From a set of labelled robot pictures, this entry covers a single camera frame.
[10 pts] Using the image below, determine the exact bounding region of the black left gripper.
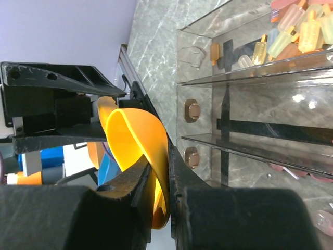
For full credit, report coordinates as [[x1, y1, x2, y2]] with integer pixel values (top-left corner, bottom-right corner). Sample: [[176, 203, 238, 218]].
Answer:
[[1, 62, 126, 154]]

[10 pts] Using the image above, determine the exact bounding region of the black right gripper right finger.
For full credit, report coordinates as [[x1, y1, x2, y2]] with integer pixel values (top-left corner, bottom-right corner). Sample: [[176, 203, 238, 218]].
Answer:
[[169, 144, 322, 249]]

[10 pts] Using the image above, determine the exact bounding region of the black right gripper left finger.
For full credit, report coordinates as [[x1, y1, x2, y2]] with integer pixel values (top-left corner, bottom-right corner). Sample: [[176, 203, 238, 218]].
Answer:
[[1, 157, 153, 249]]

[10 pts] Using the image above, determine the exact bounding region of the yellow plastic scoop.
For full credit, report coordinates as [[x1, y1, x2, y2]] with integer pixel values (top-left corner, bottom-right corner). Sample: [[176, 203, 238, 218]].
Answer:
[[97, 96, 170, 229]]

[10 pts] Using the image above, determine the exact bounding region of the clear candy drawer box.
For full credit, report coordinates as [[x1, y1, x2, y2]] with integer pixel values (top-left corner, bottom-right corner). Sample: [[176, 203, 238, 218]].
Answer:
[[176, 1, 332, 236]]

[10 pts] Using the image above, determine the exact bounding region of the aluminium frame rail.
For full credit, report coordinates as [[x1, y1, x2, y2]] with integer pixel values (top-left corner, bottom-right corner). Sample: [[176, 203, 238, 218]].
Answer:
[[118, 44, 146, 99]]

